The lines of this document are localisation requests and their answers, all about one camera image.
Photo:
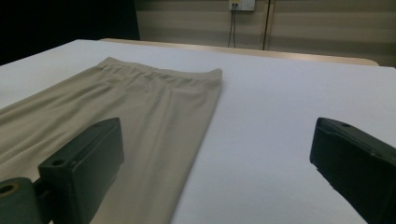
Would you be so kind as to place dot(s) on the white table board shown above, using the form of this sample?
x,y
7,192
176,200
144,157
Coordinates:
x,y
280,109

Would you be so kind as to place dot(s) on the white wall socket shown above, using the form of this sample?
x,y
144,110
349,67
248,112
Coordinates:
x,y
242,4

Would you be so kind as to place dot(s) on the light wooden table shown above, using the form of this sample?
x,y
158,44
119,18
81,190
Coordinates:
x,y
280,54

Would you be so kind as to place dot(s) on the vertical wall trim strip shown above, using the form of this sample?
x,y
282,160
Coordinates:
x,y
267,25

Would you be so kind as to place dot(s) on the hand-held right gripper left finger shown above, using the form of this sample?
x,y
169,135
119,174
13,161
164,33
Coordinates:
x,y
84,165

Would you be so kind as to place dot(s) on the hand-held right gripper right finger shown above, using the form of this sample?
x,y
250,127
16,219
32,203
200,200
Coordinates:
x,y
358,168

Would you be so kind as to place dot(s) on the beige pants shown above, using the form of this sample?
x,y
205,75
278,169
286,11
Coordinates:
x,y
149,118

